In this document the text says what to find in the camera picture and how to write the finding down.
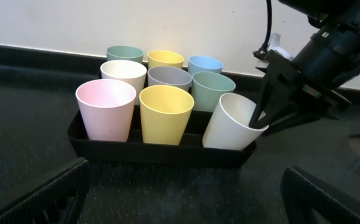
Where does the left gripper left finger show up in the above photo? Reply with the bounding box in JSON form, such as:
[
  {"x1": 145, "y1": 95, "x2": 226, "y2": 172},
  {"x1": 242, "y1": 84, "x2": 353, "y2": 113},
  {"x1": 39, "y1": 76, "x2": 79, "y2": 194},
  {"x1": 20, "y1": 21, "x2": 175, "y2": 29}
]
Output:
[{"x1": 0, "y1": 157, "x2": 91, "y2": 224}]

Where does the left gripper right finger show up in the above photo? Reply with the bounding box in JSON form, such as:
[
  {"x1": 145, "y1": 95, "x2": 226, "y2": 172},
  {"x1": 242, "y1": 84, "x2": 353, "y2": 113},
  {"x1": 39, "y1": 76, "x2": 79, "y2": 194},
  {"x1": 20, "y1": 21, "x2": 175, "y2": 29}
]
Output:
[{"x1": 279, "y1": 166, "x2": 360, "y2": 224}]

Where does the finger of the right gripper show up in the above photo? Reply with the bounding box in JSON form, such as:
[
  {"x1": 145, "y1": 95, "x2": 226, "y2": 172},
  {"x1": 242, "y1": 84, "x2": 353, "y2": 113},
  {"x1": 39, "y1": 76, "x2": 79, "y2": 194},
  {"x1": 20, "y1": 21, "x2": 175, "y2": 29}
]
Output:
[
  {"x1": 248, "y1": 77, "x2": 293, "y2": 130},
  {"x1": 262, "y1": 111, "x2": 322, "y2": 138}
]

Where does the white cup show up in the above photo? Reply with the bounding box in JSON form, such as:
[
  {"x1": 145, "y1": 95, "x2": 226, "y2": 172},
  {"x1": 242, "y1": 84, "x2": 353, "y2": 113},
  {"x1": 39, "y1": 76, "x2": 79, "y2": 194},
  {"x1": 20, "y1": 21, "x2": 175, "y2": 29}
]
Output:
[
  {"x1": 99, "y1": 59, "x2": 148, "y2": 106},
  {"x1": 201, "y1": 92, "x2": 270, "y2": 151}
]

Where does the pink cup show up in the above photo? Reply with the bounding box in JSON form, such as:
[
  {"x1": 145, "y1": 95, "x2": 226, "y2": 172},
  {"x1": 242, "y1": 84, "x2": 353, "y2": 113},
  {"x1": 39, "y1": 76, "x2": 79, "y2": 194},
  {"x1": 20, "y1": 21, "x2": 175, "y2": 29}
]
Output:
[{"x1": 75, "y1": 78, "x2": 137, "y2": 142}]

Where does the yellow cup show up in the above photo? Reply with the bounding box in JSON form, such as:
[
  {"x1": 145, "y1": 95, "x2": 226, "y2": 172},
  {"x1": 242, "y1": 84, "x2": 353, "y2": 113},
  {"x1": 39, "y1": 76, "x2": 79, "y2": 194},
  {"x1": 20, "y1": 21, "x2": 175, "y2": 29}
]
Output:
[
  {"x1": 139, "y1": 85, "x2": 195, "y2": 146},
  {"x1": 147, "y1": 50, "x2": 185, "y2": 70}
]

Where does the green cup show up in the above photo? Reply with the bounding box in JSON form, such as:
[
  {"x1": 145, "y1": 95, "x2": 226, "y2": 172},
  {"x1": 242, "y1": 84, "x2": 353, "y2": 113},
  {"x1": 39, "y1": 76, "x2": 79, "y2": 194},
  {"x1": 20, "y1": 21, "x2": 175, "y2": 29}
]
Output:
[
  {"x1": 106, "y1": 45, "x2": 144, "y2": 65},
  {"x1": 190, "y1": 71, "x2": 236, "y2": 113}
]

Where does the blue cup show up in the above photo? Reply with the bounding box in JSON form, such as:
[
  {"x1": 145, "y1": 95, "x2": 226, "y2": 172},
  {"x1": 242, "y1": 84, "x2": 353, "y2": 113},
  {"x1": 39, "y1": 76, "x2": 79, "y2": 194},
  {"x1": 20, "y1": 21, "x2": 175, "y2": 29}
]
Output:
[{"x1": 187, "y1": 55, "x2": 224, "y2": 77}]

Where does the grey cup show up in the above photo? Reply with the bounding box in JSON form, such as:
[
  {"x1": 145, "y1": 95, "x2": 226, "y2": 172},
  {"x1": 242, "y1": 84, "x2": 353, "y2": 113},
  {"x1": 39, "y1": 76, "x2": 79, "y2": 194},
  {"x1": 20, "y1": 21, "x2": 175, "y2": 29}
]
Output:
[{"x1": 147, "y1": 65, "x2": 193, "y2": 93}]

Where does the black tray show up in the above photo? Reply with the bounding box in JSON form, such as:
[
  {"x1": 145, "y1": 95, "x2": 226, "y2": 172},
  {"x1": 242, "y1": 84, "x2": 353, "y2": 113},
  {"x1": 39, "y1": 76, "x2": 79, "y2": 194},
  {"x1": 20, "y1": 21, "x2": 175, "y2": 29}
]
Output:
[{"x1": 67, "y1": 70, "x2": 257, "y2": 169}]

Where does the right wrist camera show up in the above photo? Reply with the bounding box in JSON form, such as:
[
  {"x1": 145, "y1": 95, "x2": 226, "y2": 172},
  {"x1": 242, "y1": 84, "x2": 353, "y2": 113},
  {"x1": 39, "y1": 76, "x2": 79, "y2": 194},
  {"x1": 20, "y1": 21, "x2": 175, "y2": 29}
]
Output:
[{"x1": 266, "y1": 32, "x2": 294, "y2": 62}]

